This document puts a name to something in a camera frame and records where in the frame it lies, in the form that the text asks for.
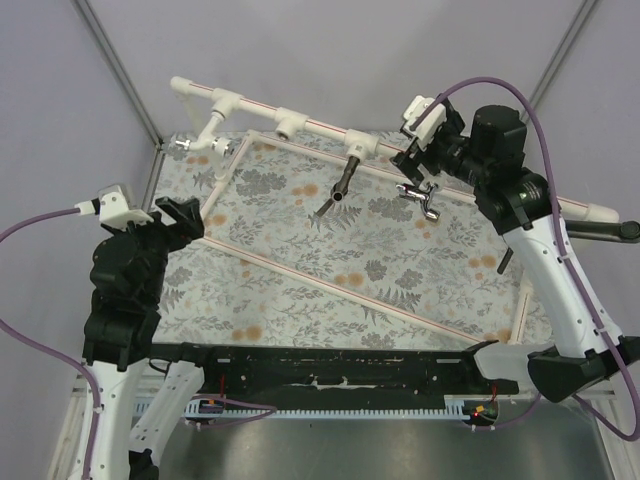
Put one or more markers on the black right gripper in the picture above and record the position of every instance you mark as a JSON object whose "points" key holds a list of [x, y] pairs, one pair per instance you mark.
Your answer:
{"points": [[420, 157]]}

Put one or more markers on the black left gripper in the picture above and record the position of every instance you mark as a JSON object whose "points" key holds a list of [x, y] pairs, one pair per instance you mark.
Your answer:
{"points": [[163, 226]]}

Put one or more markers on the white pipe frame red stripe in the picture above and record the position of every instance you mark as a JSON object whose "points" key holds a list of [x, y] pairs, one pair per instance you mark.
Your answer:
{"points": [[362, 145]]}

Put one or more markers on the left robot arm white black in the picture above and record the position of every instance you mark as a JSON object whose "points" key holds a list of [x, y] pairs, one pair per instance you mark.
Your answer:
{"points": [[127, 274]]}

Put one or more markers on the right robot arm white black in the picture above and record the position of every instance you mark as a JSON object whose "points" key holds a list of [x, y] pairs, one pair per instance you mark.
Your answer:
{"points": [[516, 201]]}

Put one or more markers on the chrome faucet on mat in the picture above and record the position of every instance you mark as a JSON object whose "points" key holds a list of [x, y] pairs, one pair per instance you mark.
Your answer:
{"points": [[422, 196]]}

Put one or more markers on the floral patterned table mat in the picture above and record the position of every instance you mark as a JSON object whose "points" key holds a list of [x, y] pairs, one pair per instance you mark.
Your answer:
{"points": [[371, 272]]}

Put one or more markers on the dark grey lever faucet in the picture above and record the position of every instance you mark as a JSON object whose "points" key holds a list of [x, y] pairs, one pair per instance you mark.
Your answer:
{"points": [[340, 189]]}

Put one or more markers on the small black object on mat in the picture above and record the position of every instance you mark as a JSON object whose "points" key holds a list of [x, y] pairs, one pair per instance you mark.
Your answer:
{"points": [[505, 261]]}

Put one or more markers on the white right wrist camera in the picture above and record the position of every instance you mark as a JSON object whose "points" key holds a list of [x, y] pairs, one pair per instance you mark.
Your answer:
{"points": [[420, 123]]}

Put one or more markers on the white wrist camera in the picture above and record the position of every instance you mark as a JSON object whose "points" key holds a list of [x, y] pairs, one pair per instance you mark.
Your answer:
{"points": [[420, 123], [115, 207]]}

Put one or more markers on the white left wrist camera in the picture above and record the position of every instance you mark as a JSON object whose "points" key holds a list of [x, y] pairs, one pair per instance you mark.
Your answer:
{"points": [[115, 207]]}

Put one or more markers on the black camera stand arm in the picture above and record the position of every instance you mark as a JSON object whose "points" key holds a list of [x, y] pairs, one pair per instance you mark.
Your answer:
{"points": [[627, 232]]}

